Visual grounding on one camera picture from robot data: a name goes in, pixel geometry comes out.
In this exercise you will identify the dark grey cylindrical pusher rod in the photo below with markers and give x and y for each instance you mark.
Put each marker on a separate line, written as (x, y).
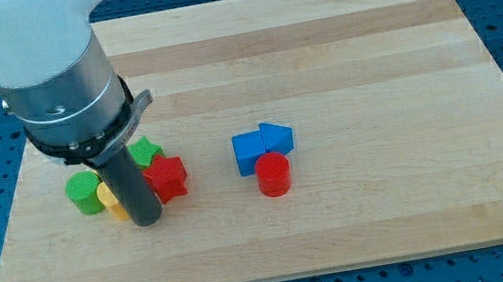
(126, 182)

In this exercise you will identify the black clamp ring with lever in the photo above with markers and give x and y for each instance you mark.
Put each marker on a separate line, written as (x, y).
(89, 137)

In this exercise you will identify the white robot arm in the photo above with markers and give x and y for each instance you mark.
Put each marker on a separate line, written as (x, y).
(56, 78)

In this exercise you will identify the yellow heart block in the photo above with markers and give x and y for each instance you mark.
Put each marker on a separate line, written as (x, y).
(111, 203)

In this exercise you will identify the green star block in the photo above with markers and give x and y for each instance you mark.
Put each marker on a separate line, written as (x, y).
(143, 152)

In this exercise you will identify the green cylinder block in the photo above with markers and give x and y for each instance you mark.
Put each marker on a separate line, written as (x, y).
(81, 190)

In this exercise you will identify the red star block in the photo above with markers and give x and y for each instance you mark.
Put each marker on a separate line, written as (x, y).
(166, 176)

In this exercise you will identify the blue cube block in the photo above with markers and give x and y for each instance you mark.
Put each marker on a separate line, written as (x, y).
(248, 147)

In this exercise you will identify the red cylinder block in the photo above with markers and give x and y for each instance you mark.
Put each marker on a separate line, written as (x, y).
(273, 173)

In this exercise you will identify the blue triangle block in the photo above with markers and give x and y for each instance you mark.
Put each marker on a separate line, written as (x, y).
(277, 138)

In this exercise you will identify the wooden board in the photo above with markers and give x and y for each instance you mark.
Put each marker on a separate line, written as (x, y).
(317, 136)

